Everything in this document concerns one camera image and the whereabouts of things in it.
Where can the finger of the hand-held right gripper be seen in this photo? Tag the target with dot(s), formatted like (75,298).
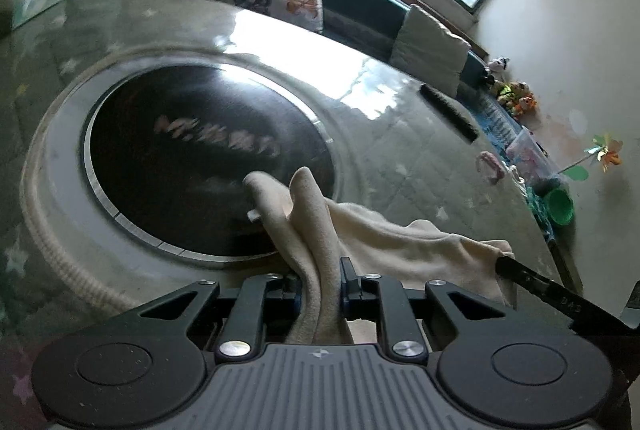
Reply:
(530,280)

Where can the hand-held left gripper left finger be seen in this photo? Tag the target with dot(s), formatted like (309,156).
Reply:
(296,297)

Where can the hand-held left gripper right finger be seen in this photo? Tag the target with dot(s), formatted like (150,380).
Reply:
(345,285)

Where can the cream cloth towel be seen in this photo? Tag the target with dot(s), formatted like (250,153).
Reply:
(400,240)

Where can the green plastic cup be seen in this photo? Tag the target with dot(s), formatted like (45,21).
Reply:
(559,206)

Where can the clear plastic container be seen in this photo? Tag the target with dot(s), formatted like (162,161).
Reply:
(530,155)

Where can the colourful pinwheel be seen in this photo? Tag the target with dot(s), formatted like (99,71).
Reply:
(605,150)

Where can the black round cooktop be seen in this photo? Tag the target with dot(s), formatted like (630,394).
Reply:
(210,160)

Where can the plush toys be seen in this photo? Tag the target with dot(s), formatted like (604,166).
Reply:
(512,93)

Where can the grey cushion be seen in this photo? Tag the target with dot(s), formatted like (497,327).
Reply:
(430,48)

